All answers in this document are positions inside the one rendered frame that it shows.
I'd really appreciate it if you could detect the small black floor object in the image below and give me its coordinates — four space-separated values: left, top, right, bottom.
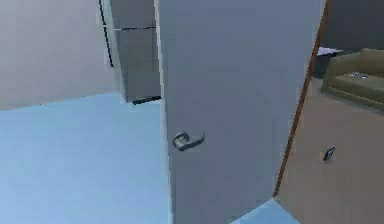
322 145 337 163

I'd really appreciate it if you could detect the grey room door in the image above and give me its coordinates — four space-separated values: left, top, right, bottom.
153 0 327 224

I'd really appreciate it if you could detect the olive green sofa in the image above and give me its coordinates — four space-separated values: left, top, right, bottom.
321 47 384 111

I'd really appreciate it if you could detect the grey lever door handle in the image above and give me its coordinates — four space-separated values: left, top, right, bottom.
172 131 206 152

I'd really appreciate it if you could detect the grey tall cupboard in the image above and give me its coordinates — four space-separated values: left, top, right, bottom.
98 0 163 106

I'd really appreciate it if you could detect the brown wooden door frame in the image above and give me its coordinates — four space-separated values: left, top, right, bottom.
272 0 331 198

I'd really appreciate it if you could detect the dark side table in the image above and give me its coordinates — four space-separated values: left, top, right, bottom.
312 46 344 80

